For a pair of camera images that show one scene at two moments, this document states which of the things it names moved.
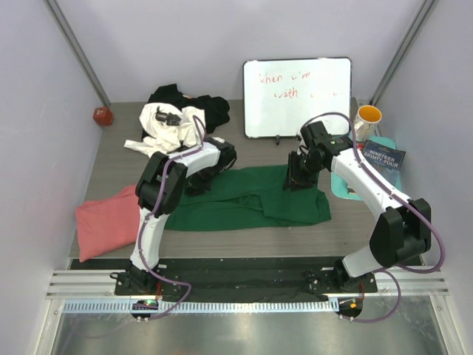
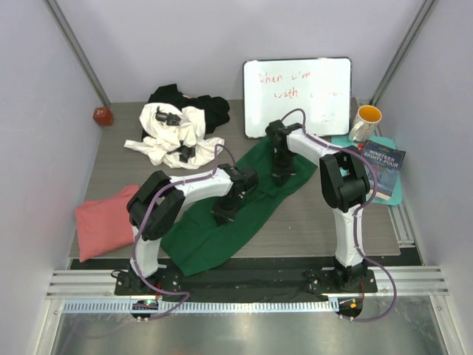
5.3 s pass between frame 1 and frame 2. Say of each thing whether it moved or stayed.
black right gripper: moved
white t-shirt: stayed
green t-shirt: moved
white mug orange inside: stayed
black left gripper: moved
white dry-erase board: stayed
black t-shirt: stayed
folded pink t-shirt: stayed
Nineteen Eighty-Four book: stayed
